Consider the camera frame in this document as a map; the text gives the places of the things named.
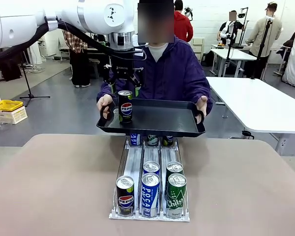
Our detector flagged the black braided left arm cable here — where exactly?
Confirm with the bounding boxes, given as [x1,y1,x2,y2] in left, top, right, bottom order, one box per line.
[0,20,118,68]

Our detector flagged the person's left hand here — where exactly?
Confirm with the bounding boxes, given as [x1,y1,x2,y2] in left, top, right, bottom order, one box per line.
[195,95,208,118]

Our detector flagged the large white table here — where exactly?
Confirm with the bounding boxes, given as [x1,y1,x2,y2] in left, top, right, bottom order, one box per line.
[205,76,295,155]

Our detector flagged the seated person in dark clothes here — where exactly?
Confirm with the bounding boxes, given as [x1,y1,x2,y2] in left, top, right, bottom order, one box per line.
[275,31,295,74]

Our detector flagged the person in plaid shirt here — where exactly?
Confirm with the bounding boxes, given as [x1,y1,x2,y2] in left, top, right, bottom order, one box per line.
[61,29,91,88]

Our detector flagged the person in black vest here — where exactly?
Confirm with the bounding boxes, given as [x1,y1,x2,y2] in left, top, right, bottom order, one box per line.
[217,10,245,47]

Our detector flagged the right forearm navy sleeve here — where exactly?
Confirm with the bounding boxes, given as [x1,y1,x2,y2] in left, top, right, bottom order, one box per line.
[96,82,116,103]

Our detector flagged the yellow plastic crate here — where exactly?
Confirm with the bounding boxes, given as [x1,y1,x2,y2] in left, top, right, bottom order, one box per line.
[0,99,28,125]

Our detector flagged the black Pepsi can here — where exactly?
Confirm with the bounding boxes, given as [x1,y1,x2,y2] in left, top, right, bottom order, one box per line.
[116,176,135,216]
[163,135,175,147]
[118,90,134,123]

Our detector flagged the white can dispenser rack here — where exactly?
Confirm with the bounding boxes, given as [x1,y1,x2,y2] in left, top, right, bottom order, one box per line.
[109,137,191,223]

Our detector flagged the blue Pocari Sweat can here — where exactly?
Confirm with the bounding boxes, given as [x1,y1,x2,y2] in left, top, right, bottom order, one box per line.
[141,172,161,218]
[143,161,160,176]
[130,133,141,146]

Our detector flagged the person's right hand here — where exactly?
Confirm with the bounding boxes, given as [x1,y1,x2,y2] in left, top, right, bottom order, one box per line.
[96,94,113,120]

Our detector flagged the black stand with camera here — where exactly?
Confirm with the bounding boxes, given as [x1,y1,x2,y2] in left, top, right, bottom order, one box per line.
[225,6,249,77]

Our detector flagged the black plastic serving tray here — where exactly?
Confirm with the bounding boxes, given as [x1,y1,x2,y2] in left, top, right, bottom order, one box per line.
[96,98,207,138]

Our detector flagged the small white table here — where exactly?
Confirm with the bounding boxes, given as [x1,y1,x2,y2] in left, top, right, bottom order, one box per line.
[210,48,258,77]

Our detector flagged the white drawer cabinet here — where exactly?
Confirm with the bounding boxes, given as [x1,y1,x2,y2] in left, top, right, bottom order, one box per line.
[191,37,206,62]

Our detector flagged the person in red hoodie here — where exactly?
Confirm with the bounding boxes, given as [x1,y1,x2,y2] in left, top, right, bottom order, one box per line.
[174,0,194,42]

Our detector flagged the black bag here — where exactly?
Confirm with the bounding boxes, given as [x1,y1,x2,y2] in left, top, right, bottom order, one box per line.
[1,62,23,82]

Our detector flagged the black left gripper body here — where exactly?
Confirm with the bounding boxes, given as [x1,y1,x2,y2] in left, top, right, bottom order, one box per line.
[110,50,138,81]

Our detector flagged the left forearm navy sleeve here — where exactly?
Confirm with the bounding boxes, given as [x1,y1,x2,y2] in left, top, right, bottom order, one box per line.
[198,81,214,116]

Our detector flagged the thin black tripod stand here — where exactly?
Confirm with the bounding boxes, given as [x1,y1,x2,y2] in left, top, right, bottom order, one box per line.
[19,61,51,108]

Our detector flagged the person in beige jacket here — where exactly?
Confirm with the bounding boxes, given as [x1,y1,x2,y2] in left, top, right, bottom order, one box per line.
[245,1,283,79]

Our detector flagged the green Chilsung cider can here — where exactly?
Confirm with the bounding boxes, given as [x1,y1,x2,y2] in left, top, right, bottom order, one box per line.
[147,134,159,146]
[165,161,184,195]
[166,173,187,219]

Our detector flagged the person in navy hoodie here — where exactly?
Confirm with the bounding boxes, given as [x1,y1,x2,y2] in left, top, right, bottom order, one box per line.
[96,0,214,118]

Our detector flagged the black camera tripod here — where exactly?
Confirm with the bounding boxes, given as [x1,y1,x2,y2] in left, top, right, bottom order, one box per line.
[250,16,276,80]

